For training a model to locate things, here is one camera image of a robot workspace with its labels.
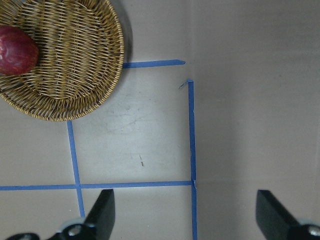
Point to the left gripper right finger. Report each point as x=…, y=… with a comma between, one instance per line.
x=277, y=223

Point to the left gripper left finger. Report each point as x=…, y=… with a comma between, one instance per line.
x=98, y=224

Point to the woven wicker basket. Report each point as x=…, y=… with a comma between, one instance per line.
x=81, y=55

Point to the dark red basket apple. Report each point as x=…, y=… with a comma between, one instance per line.
x=18, y=51

